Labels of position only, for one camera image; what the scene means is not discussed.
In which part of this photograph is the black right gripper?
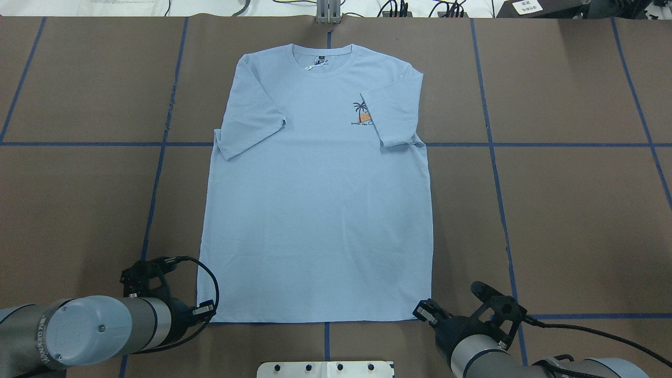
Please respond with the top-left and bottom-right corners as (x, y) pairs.
(413, 298), (494, 358)

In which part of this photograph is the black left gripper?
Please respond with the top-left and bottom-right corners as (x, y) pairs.
(166, 298), (217, 342)

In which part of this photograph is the light blue t-shirt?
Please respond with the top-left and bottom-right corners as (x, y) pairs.
(199, 45), (434, 323)

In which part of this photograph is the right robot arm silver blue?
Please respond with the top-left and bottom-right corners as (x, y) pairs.
(413, 295), (648, 377)

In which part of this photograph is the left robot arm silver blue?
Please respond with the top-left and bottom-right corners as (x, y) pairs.
(1, 295), (217, 377)

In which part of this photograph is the black box with label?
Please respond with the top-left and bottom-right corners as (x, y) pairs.
(495, 1), (591, 19)

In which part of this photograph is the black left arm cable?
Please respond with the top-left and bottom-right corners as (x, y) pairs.
(131, 255), (221, 354)

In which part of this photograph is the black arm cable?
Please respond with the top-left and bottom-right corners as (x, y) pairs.
(131, 255), (221, 354)
(525, 315), (672, 368)

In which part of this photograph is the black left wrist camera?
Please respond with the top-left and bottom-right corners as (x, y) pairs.
(119, 257), (178, 301)

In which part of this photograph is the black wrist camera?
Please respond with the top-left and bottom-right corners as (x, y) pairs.
(469, 281), (528, 350)
(119, 257), (178, 301)

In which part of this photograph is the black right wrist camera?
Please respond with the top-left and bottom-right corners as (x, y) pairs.
(469, 281), (528, 350)

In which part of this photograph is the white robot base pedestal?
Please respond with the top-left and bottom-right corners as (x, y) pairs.
(256, 361), (395, 377)

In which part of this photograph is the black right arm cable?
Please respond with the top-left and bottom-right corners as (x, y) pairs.
(525, 315), (672, 368)

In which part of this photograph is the aluminium frame post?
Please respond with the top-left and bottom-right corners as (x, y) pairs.
(315, 0), (343, 24)

